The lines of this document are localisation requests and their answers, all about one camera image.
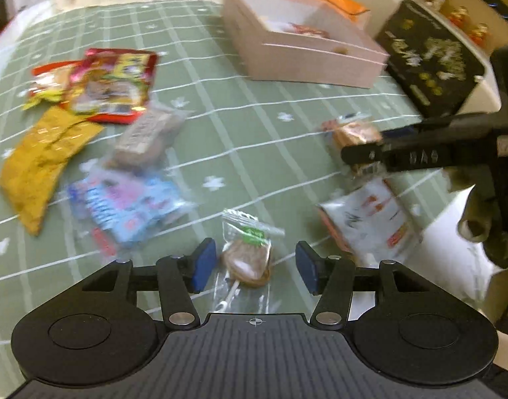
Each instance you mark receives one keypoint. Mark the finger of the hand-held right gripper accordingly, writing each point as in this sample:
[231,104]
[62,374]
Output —
[424,156]
[449,126]

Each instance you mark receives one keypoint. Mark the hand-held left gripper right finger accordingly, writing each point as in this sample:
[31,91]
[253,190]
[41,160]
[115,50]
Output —
[306,266]

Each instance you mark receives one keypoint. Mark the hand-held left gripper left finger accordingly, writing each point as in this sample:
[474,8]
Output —
[204,264]

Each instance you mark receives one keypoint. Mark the brown lollipop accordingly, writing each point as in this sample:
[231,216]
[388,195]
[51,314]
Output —
[247,257]

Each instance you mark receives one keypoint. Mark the orange cookie packet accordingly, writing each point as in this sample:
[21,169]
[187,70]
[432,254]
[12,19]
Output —
[356,131]

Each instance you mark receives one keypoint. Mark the white and orange snack packet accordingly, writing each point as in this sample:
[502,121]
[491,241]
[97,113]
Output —
[368,220]

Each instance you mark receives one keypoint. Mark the pink cardboard box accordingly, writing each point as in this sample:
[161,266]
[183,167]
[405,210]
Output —
[304,62]

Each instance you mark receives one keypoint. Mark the large red snack packet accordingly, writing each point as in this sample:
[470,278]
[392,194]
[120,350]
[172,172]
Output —
[112,83]

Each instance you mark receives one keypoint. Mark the person's right hand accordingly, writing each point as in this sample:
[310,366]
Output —
[493,224]

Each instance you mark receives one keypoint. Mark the cream chair back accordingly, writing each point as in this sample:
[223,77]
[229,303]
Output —
[486,91]

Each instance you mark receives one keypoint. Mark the black printed snack bag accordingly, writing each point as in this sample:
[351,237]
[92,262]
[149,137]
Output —
[432,62]

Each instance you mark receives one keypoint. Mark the small gold figurine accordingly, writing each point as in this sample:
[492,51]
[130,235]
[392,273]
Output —
[479,33]
[459,15]

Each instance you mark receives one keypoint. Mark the blue and pink snack packet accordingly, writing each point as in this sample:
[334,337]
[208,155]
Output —
[129,208]

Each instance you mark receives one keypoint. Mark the green checked tablecloth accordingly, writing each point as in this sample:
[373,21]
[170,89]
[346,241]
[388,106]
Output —
[245,145]

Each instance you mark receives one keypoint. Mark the clear packet of brown biscuits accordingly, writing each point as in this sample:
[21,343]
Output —
[146,137]

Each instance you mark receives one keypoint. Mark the orange paper carton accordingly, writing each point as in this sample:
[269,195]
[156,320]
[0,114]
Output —
[341,2]

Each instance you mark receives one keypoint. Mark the red-brown snack packet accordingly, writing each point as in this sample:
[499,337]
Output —
[308,30]

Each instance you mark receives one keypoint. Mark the red and yellow snack packet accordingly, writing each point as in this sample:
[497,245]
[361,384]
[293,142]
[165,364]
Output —
[50,83]

